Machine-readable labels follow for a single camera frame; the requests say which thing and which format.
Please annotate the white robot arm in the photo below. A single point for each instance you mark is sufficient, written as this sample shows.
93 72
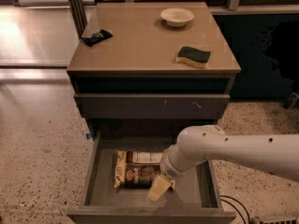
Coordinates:
275 154

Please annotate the green yellow sponge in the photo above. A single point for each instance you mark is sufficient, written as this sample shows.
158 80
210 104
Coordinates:
193 57

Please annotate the brown chip bag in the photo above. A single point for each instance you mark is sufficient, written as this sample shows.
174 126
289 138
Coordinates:
136 169

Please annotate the blue tape piece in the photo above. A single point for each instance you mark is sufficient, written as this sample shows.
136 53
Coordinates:
88 136

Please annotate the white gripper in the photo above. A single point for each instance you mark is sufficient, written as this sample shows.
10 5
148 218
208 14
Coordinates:
169 168

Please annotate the white power strip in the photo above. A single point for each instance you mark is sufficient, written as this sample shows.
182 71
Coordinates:
275 220

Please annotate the white ceramic bowl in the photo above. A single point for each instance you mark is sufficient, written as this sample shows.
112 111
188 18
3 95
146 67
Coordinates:
177 17

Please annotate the grey drawer cabinet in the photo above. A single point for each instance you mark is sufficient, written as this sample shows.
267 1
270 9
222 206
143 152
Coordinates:
140 58

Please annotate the black snack bar packet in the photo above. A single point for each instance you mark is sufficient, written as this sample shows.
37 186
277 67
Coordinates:
96 37

